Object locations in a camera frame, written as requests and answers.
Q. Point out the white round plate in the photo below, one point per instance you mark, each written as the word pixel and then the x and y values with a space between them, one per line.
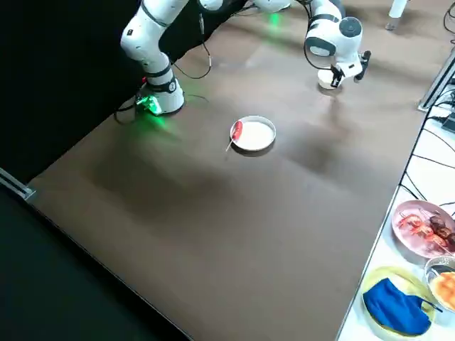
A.
pixel 256 136

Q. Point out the clear glass bowl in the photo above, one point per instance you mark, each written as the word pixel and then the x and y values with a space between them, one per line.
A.
pixel 437 264

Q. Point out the dark meatball skewer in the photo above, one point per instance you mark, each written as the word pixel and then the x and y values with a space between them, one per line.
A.
pixel 439 223

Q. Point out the blue cloth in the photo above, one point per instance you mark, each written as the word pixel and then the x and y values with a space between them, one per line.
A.
pixel 394 305

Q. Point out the pink plate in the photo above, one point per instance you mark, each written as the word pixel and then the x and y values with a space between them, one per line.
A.
pixel 412 238

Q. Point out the aluminium profile rail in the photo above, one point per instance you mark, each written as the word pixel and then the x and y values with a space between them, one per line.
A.
pixel 17 186

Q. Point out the red sausage on skewer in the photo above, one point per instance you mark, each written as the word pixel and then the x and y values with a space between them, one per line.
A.
pixel 237 129

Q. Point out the aluminium profile post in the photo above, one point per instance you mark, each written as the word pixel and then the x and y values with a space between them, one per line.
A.
pixel 440 80

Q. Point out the small white bowl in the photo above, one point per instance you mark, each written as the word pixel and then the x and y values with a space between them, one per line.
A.
pixel 324 81

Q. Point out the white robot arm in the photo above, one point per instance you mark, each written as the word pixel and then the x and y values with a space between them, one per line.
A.
pixel 142 32

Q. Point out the orange bread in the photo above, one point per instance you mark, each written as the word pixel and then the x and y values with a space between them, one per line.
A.
pixel 446 287

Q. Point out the yellow plate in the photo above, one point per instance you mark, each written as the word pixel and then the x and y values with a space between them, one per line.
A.
pixel 377 273

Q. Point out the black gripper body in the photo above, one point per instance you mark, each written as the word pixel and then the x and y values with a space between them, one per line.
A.
pixel 337 71

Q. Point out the red shrimp skewer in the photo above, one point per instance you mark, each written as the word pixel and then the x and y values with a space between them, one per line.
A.
pixel 416 227

